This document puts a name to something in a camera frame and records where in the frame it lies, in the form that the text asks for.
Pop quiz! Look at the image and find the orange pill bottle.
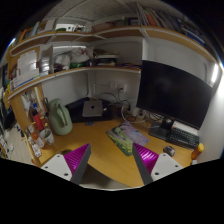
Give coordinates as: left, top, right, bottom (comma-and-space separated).
191, 143, 204, 160

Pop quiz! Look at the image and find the green water jug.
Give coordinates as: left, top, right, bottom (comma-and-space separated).
49, 98, 73, 136

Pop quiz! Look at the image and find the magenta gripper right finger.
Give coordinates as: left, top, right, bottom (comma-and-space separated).
131, 142, 185, 186

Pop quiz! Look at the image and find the floral mouse pad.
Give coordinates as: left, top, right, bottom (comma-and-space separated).
106, 121, 149, 156

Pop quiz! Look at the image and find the red bottle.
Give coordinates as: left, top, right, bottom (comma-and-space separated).
31, 109, 44, 131

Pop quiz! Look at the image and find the black keyboard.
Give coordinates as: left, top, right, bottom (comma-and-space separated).
166, 127, 199, 149

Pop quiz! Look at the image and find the white mug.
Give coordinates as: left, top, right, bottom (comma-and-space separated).
40, 128, 54, 145

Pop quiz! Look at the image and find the silver mini computer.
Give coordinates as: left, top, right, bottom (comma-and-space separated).
82, 100, 103, 117

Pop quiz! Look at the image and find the wooden wall shelf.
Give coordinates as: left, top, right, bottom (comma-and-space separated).
5, 25, 218, 101

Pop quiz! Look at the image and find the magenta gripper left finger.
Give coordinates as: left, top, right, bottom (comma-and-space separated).
40, 143, 92, 185

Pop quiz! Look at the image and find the black computer monitor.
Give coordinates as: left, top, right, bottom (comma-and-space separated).
137, 60, 212, 129

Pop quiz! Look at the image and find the grey computer mouse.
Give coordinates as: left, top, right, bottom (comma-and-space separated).
163, 146, 175, 157

